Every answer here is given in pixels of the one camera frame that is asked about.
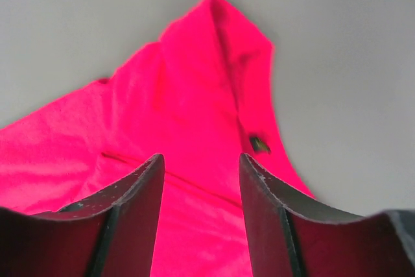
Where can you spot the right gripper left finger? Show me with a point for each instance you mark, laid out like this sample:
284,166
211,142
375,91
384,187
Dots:
109,233

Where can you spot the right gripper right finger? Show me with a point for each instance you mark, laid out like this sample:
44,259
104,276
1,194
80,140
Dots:
291,234

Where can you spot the crimson t shirt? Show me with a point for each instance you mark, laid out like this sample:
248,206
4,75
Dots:
200,96

